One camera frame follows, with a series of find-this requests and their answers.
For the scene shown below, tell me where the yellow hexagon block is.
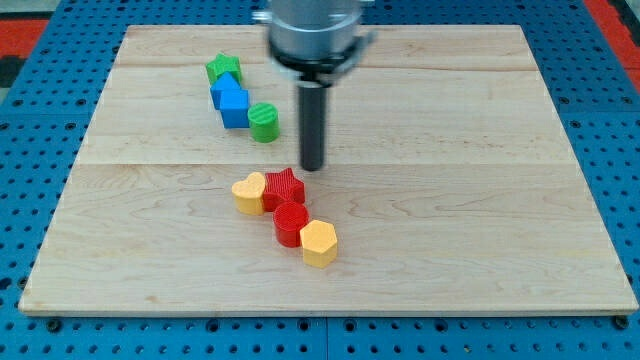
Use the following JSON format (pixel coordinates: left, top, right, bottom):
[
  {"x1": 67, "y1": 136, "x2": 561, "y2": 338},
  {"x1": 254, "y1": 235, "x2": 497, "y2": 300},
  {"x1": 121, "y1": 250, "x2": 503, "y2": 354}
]
[{"x1": 300, "y1": 220, "x2": 338, "y2": 268}]

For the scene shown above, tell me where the green cylinder block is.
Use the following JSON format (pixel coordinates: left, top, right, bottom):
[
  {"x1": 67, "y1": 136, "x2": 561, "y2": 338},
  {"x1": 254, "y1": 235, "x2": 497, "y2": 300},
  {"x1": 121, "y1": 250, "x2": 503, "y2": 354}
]
[{"x1": 247, "y1": 102, "x2": 280, "y2": 143}]

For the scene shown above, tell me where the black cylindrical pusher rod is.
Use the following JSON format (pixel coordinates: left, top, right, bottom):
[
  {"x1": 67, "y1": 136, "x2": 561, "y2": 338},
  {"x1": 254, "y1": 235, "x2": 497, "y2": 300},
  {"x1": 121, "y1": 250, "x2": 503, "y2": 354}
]
[{"x1": 298, "y1": 87, "x2": 327, "y2": 171}]

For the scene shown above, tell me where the green star block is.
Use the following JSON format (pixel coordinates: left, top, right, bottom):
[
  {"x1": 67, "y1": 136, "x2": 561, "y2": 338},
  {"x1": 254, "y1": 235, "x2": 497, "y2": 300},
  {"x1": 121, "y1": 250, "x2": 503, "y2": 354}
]
[{"x1": 205, "y1": 53, "x2": 242, "y2": 85}]

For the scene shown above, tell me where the blue triangular block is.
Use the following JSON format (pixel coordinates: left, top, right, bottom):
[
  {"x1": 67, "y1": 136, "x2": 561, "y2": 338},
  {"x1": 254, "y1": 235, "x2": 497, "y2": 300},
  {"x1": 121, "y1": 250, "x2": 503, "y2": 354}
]
[{"x1": 210, "y1": 72, "x2": 242, "y2": 110}]

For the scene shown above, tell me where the red star block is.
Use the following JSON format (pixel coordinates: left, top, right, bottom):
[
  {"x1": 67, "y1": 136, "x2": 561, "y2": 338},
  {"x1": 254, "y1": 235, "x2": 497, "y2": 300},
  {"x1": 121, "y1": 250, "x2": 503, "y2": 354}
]
[{"x1": 262, "y1": 168, "x2": 306, "y2": 212}]

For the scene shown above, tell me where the wooden board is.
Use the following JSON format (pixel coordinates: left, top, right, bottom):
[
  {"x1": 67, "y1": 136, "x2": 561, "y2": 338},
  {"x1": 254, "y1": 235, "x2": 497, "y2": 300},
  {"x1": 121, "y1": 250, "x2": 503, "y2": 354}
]
[{"x1": 19, "y1": 25, "x2": 638, "y2": 317}]

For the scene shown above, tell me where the yellow heart block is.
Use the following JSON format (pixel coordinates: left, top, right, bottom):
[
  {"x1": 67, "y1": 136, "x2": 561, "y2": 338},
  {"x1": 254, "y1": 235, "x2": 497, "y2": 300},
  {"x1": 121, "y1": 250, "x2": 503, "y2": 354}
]
[{"x1": 231, "y1": 172, "x2": 266, "y2": 215}]

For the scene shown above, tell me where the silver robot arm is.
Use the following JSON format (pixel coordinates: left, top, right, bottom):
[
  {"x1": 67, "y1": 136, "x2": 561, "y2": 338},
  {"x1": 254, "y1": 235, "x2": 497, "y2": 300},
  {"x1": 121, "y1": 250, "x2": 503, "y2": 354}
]
[{"x1": 252, "y1": 0, "x2": 376, "y2": 171}]

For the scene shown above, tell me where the red cylinder block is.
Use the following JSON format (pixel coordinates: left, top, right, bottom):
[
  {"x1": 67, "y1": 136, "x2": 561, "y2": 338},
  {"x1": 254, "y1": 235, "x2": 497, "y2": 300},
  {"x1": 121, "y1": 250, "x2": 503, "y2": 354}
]
[{"x1": 273, "y1": 201, "x2": 309, "y2": 248}]

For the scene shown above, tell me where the blue cube block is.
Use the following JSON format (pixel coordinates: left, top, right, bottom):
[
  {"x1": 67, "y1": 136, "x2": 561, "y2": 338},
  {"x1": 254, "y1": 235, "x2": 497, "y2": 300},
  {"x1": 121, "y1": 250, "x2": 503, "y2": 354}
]
[{"x1": 219, "y1": 89, "x2": 249, "y2": 129}]

